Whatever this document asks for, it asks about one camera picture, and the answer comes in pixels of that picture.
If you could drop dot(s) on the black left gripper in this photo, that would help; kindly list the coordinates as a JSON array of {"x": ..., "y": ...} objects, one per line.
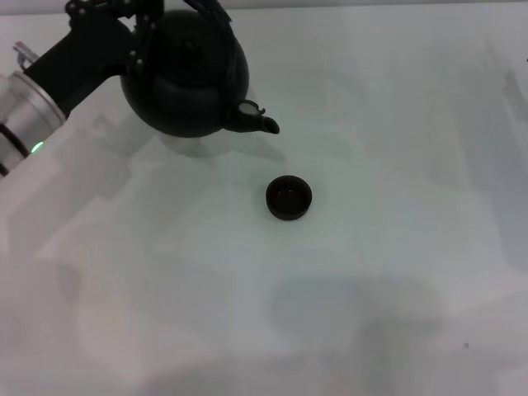
[{"x": 90, "y": 57}]

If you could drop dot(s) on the black round teapot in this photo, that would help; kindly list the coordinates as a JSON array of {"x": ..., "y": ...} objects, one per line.
[{"x": 185, "y": 90}]

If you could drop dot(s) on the small dark teacup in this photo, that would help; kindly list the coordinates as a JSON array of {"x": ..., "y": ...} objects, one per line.
[{"x": 288, "y": 198}]

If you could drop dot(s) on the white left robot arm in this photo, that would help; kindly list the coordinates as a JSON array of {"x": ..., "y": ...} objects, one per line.
[{"x": 24, "y": 111}]

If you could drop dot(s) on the silver metal connector plug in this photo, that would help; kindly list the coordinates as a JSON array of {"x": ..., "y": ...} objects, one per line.
[{"x": 22, "y": 51}]

